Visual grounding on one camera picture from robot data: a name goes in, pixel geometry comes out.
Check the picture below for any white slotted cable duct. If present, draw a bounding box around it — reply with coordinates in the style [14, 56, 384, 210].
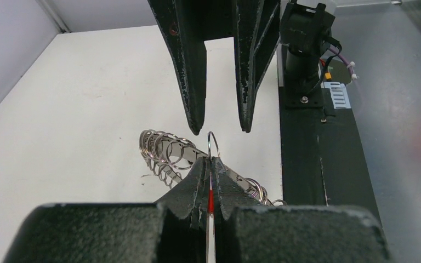
[322, 82, 351, 109]

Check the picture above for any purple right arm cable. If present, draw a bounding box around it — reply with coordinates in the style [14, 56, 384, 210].
[326, 47, 360, 82]

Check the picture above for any aluminium frame rail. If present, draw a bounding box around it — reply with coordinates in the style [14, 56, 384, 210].
[36, 0, 72, 33]

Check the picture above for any red key tag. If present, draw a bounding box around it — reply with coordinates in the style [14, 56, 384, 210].
[208, 189, 214, 214]

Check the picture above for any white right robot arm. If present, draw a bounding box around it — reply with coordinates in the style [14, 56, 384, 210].
[149, 1, 340, 135]

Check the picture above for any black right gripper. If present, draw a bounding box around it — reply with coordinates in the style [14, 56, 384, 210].
[148, 0, 281, 135]

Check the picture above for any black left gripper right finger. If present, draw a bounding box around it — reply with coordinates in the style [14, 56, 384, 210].
[212, 157, 390, 262]

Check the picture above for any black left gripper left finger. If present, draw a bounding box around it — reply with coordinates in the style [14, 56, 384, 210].
[4, 157, 209, 262]

